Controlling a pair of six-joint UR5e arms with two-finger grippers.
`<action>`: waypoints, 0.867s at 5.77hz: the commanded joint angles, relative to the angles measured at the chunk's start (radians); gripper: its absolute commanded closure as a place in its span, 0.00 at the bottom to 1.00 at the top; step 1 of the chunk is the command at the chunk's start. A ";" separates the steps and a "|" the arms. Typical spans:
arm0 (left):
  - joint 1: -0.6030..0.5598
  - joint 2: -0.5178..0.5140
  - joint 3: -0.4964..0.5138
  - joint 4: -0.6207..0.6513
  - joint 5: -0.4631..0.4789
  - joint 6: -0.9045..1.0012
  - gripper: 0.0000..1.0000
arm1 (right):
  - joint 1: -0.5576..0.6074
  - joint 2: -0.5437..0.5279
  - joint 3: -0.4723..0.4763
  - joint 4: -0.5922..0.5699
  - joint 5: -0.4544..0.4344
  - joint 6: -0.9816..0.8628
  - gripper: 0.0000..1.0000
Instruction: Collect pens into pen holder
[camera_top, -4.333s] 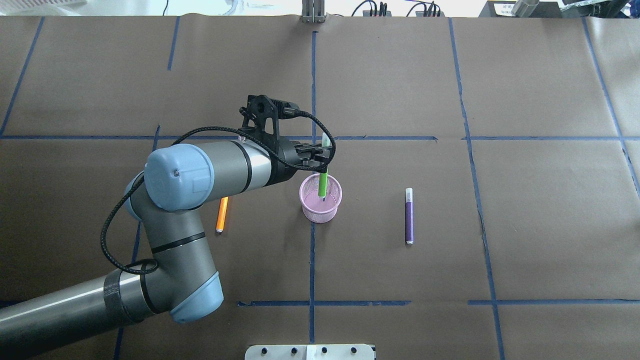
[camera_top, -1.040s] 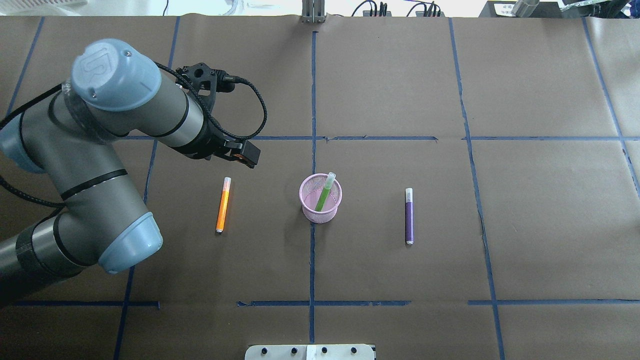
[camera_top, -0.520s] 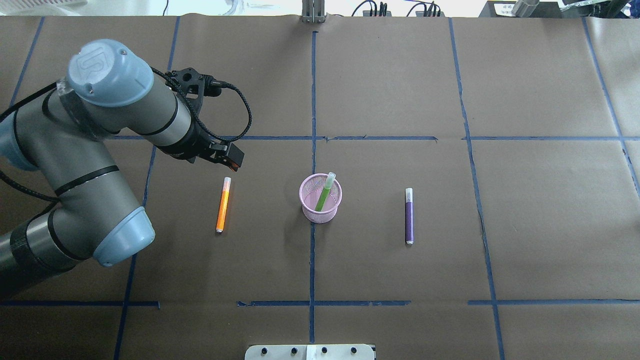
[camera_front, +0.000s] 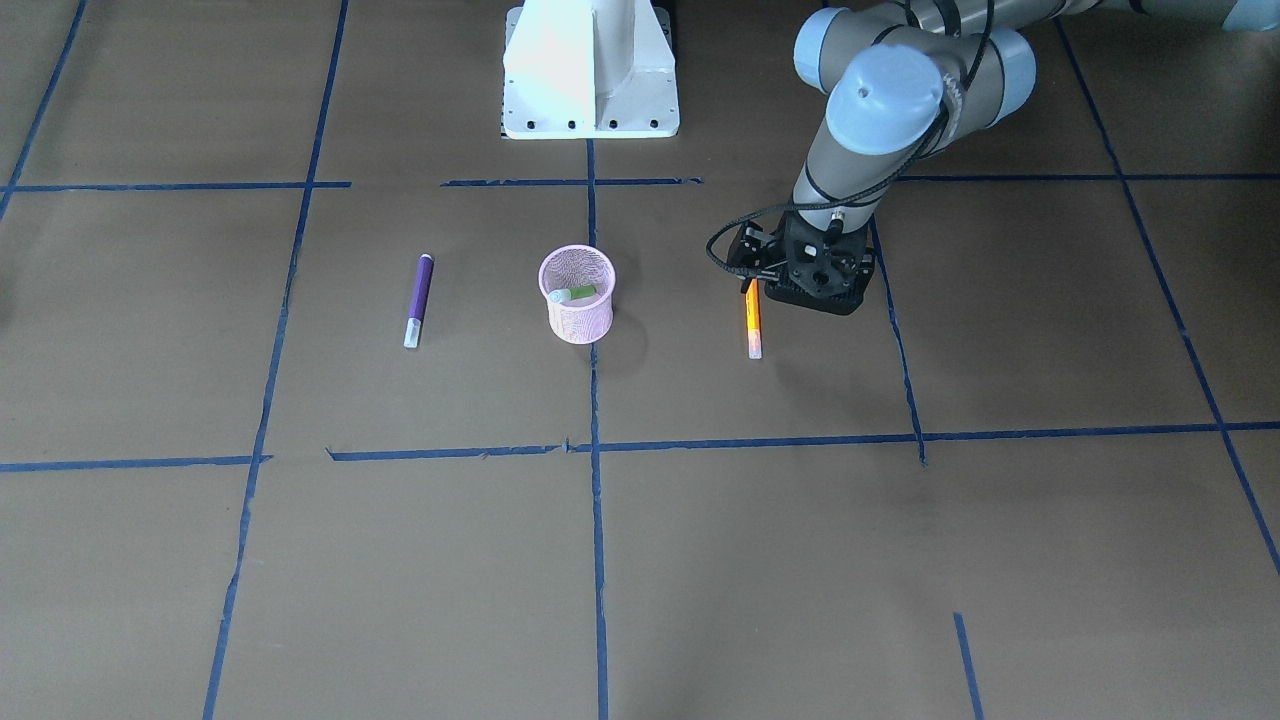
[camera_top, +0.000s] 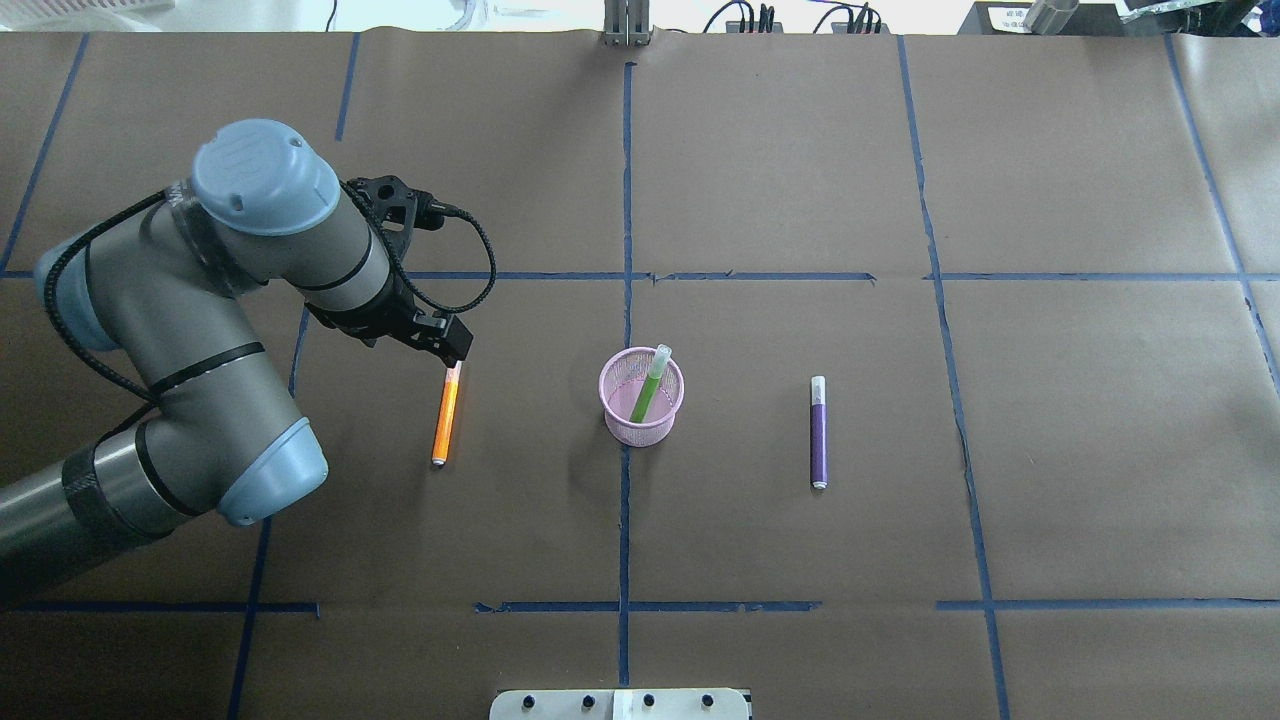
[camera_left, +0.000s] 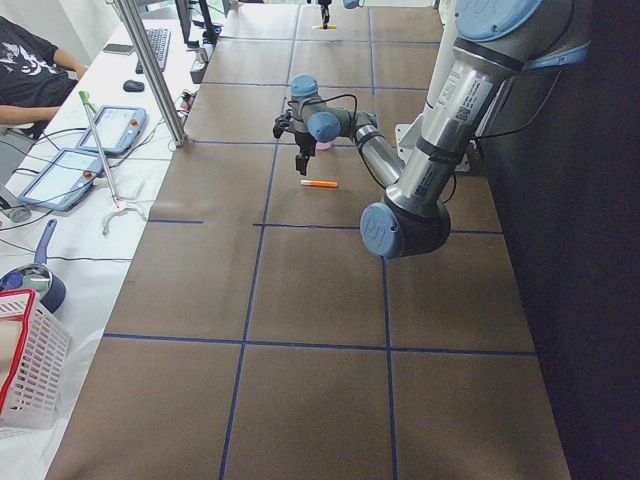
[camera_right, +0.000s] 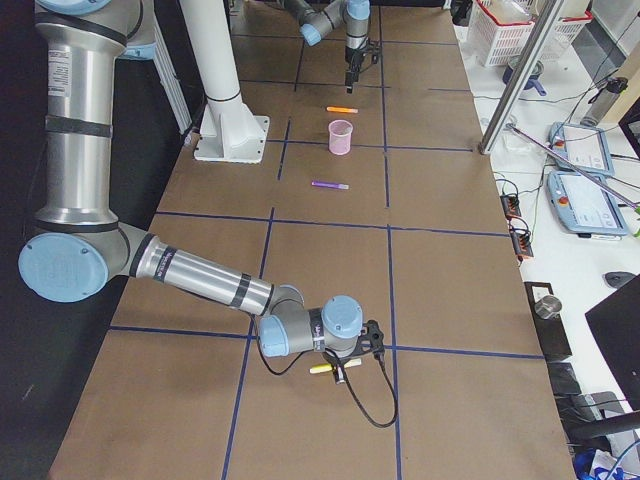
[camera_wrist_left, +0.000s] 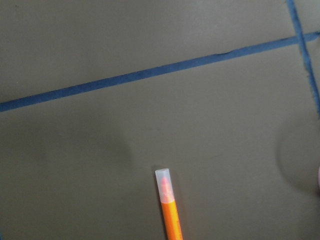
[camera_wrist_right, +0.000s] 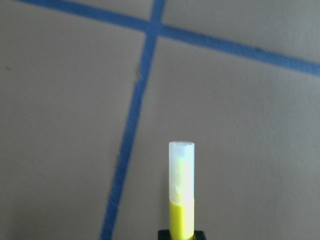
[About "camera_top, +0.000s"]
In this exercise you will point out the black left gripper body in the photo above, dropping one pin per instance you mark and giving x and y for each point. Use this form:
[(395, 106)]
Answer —
[(372, 318)]

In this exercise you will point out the orange highlighter pen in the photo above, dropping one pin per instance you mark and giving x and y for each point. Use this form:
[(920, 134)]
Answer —
[(447, 410)]

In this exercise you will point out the green highlighter pen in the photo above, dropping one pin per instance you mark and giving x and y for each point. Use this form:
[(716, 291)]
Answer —
[(654, 374)]

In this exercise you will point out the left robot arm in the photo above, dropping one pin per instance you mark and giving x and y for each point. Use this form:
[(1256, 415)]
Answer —
[(151, 300)]

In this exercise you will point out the pink mesh pen holder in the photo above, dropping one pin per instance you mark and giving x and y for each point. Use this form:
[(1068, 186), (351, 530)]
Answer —
[(618, 383)]

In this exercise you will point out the purple highlighter pen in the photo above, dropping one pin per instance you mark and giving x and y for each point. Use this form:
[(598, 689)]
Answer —
[(818, 446)]

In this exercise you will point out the left power strip with plugs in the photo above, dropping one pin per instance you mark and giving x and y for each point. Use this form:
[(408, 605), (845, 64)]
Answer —
[(741, 18)]

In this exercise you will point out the power strip with plugs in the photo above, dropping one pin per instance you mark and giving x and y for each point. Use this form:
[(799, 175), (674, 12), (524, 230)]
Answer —
[(741, 18), (841, 18)]

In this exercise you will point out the right power strip with plugs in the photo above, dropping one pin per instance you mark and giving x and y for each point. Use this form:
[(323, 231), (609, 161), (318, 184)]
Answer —
[(841, 18)]

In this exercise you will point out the steel cup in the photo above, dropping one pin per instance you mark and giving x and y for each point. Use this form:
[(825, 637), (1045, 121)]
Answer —
[(1048, 17)]

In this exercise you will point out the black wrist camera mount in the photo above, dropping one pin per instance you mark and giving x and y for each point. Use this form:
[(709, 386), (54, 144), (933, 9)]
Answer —
[(395, 211)]

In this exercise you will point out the aluminium frame post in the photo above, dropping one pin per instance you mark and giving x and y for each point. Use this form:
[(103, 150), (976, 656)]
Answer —
[(627, 23)]

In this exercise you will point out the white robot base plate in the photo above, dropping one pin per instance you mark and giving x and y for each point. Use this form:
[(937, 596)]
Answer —
[(624, 703)]

